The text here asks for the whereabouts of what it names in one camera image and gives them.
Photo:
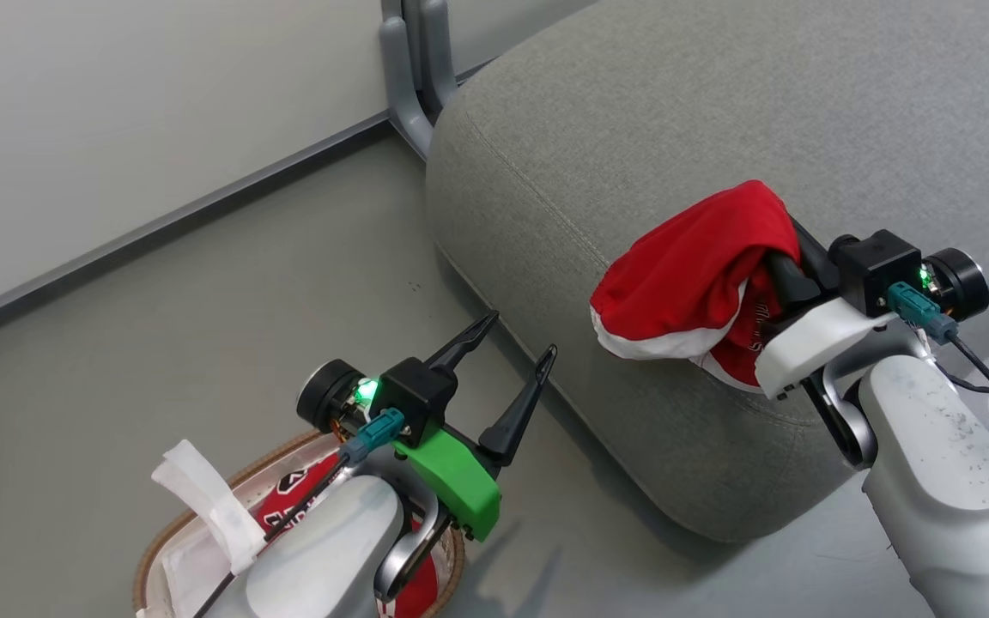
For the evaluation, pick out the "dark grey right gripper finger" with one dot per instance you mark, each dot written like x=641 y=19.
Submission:
x=816 y=257
x=793 y=281

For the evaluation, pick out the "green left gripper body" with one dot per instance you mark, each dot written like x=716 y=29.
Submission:
x=456 y=481

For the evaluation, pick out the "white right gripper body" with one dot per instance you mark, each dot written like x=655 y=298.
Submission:
x=812 y=343

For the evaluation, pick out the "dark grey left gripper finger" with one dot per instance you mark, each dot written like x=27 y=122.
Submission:
x=464 y=339
x=518 y=421

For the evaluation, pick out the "red garment with white trim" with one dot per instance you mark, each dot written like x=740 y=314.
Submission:
x=683 y=275

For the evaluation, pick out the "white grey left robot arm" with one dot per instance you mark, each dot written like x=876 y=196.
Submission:
x=323 y=549

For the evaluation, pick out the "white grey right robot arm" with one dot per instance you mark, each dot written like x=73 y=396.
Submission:
x=941 y=463

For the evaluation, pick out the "woven laundry basket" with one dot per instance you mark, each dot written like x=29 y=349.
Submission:
x=144 y=558

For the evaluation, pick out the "red garment with black logo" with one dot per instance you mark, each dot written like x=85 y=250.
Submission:
x=288 y=502

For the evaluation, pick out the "grey fabric sofa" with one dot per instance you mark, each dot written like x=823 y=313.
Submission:
x=675 y=129

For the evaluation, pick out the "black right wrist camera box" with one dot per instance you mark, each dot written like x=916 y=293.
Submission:
x=876 y=266

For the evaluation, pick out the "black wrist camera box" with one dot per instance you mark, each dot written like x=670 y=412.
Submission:
x=413 y=395
x=876 y=266

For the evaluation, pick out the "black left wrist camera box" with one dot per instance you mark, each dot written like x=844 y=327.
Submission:
x=413 y=395

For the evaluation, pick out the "grey metal sofa frame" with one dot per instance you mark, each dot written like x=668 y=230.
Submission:
x=409 y=112

